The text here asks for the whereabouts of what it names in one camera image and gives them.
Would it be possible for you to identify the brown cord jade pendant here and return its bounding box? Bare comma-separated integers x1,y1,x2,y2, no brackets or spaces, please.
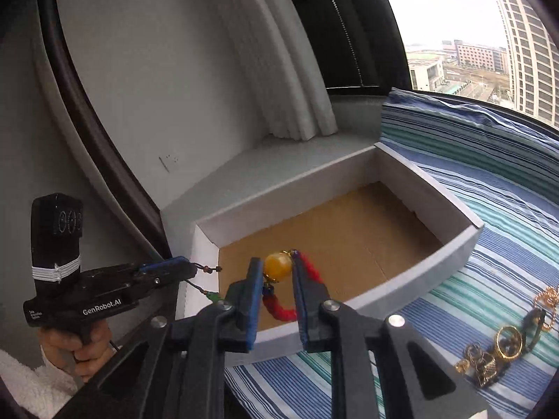
187,262,223,304

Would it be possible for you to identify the red bead bracelet amber bead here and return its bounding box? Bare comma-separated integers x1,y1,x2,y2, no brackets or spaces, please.
261,250,323,323

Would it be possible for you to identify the gold chain coin pendant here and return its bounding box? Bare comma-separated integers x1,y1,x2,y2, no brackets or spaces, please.
454,343,483,374

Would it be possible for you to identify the gold bangle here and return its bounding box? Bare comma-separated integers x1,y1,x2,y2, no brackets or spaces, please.
494,325,523,362

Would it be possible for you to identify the left hand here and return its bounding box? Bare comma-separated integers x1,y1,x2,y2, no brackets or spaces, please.
38,320,115,382

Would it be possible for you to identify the striped blue green bedsheet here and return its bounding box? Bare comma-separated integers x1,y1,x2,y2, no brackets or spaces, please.
225,89,558,418

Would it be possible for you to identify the white fleece sleeve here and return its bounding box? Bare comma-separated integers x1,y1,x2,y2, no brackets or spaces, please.
1,350,78,418

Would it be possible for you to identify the white cardboard box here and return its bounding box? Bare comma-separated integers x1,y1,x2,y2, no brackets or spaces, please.
163,142,483,319

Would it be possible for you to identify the white curtain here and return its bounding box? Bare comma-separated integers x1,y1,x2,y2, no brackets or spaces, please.
222,0,337,141

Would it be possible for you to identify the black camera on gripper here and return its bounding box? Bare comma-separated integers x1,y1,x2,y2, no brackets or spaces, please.
30,193,84,297

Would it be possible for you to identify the white wall socket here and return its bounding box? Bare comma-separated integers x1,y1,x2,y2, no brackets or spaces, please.
159,152,181,173

